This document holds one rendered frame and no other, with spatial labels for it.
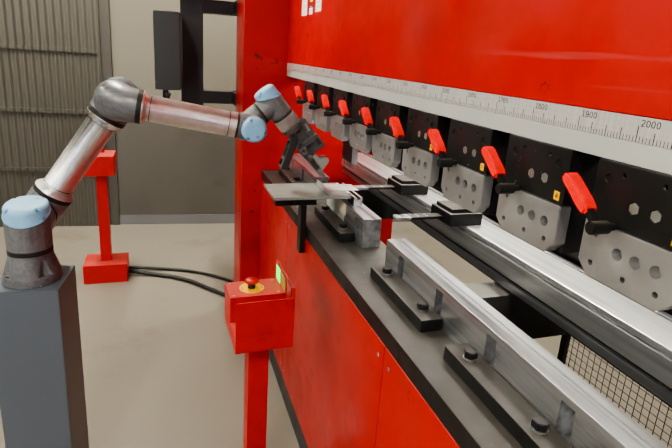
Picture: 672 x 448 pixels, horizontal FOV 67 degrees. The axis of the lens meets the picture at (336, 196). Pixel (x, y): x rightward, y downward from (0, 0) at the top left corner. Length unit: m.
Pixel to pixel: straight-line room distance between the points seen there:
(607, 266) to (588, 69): 0.27
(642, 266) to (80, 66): 4.04
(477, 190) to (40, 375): 1.34
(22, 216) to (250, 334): 0.69
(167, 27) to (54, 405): 1.65
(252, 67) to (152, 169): 2.09
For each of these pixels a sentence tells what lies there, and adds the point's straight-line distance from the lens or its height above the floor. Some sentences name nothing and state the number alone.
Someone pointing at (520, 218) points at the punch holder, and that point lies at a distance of 0.91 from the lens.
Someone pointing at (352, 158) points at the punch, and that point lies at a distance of 1.74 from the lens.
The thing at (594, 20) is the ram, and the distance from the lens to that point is 0.83.
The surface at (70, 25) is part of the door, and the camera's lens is 4.37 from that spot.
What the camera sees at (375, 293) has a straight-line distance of 1.33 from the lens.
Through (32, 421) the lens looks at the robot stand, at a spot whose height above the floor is 0.36.
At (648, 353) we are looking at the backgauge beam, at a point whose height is 0.96.
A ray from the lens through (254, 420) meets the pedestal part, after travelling 1.70.
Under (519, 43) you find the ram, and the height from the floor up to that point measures 1.49.
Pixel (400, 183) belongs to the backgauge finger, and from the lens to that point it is 1.85.
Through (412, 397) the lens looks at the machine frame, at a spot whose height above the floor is 0.80.
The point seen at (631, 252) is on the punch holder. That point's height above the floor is 1.23.
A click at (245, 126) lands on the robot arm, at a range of 1.51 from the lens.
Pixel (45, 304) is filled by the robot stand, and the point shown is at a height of 0.73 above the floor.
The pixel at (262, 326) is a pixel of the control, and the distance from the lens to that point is 1.44.
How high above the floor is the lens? 1.45
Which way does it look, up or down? 15 degrees down
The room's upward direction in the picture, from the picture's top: 4 degrees clockwise
